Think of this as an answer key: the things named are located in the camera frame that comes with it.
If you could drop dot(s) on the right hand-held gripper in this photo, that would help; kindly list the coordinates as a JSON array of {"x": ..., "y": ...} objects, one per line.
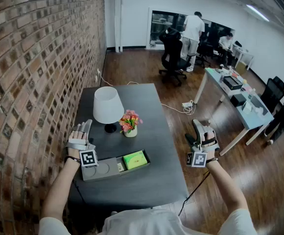
[{"x": 198, "y": 159}]

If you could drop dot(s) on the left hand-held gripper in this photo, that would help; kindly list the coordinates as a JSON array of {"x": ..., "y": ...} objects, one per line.
[{"x": 88, "y": 158}]

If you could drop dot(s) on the green box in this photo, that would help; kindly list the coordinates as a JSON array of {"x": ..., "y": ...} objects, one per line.
[{"x": 135, "y": 160}]

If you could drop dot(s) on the person's right forearm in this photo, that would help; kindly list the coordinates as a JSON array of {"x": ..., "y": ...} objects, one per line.
[{"x": 225, "y": 190}]

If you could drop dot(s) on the person's left forearm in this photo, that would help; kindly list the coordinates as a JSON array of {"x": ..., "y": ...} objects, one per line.
[{"x": 58, "y": 187}]

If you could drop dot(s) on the person's left hand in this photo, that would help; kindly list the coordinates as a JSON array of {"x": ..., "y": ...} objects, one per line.
[{"x": 78, "y": 134}]

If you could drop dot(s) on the person's right hand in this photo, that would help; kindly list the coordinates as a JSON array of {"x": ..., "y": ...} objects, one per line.
[{"x": 210, "y": 137}]

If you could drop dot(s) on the white shade table lamp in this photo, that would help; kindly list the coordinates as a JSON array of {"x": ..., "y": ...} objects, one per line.
[{"x": 107, "y": 104}]

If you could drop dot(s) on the white power strip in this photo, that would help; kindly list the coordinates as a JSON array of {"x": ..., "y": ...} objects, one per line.
[{"x": 187, "y": 104}]

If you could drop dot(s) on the black right wrist band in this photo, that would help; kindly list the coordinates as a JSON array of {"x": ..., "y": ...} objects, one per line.
[{"x": 212, "y": 159}]

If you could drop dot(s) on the black wrist band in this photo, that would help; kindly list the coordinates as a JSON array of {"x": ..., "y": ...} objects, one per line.
[
  {"x": 212, "y": 159},
  {"x": 73, "y": 158}
]

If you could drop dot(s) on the black left wrist band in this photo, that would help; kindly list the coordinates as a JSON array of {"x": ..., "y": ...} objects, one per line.
[{"x": 73, "y": 158}]

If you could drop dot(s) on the flowers in white pot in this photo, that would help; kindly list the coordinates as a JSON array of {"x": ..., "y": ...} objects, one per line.
[{"x": 130, "y": 122}]

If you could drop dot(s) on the grey drawer box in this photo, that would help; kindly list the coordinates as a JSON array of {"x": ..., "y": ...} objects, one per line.
[{"x": 100, "y": 171}]

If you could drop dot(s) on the small card in drawer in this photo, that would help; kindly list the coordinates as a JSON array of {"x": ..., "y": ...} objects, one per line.
[{"x": 120, "y": 167}]

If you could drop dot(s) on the small black box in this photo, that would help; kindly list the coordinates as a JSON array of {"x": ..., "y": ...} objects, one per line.
[{"x": 238, "y": 100}]

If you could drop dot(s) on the light blue table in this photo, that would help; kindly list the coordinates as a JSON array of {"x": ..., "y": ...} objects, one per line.
[{"x": 254, "y": 121}]

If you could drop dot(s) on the black flat box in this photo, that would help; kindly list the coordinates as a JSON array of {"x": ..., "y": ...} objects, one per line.
[{"x": 232, "y": 82}]

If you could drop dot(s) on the cardboard box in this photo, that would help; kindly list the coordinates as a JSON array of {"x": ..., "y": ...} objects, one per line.
[{"x": 241, "y": 68}]

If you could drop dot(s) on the black high-back office chair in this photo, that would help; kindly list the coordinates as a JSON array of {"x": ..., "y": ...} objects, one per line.
[{"x": 172, "y": 55}]

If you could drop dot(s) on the black mesh office chair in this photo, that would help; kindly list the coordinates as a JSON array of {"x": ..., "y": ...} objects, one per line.
[{"x": 274, "y": 92}]

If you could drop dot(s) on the white desk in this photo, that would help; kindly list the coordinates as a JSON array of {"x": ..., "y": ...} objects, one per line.
[{"x": 243, "y": 51}]

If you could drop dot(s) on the person's white shirt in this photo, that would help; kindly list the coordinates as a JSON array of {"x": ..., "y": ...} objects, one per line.
[{"x": 144, "y": 224}]

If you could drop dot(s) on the dark window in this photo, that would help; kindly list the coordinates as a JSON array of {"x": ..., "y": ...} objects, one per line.
[{"x": 161, "y": 23}]

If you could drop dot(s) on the ceiling light strip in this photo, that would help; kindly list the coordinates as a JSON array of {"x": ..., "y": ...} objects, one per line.
[{"x": 257, "y": 12}]

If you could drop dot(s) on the white wall socket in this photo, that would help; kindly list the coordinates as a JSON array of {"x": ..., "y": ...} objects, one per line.
[{"x": 99, "y": 75}]

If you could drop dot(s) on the white wall pipe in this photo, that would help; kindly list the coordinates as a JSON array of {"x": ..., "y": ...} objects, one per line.
[{"x": 118, "y": 18}]

